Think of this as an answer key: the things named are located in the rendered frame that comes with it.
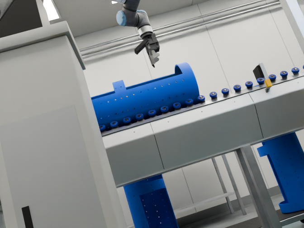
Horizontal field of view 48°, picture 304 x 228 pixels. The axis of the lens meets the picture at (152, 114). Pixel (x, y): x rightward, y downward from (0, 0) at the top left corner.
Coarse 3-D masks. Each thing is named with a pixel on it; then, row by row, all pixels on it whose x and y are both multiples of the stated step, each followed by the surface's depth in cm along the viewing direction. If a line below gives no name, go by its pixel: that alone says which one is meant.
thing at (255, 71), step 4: (260, 64) 212; (256, 68) 214; (260, 68) 212; (264, 68) 211; (256, 72) 215; (260, 72) 211; (264, 72) 211; (256, 76) 217; (260, 76) 212; (264, 76) 210; (256, 80) 219
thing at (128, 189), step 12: (144, 180) 256; (156, 180) 232; (132, 192) 230; (144, 192) 227; (156, 192) 252; (132, 204) 230; (144, 204) 251; (156, 204) 251; (168, 204) 243; (132, 216) 233; (144, 216) 224; (156, 216) 249; (168, 216) 245
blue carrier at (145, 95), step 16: (176, 64) 209; (160, 80) 198; (176, 80) 198; (192, 80) 199; (96, 96) 216; (112, 96) 195; (128, 96) 195; (144, 96) 196; (160, 96) 197; (176, 96) 198; (192, 96) 201; (96, 112) 193; (112, 112) 194; (128, 112) 196; (144, 112) 198; (160, 112) 202
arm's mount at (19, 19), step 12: (12, 0) 115; (24, 0) 115; (36, 0) 116; (12, 12) 114; (24, 12) 114; (36, 12) 114; (0, 24) 113; (12, 24) 113; (24, 24) 113; (36, 24) 113; (48, 24) 131; (0, 36) 112
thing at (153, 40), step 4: (144, 36) 219; (148, 36) 220; (152, 36) 219; (148, 40) 219; (152, 40) 219; (156, 40) 217; (148, 44) 216; (152, 44) 217; (156, 44) 217; (152, 48) 216; (156, 48) 217; (148, 52) 219; (156, 52) 222
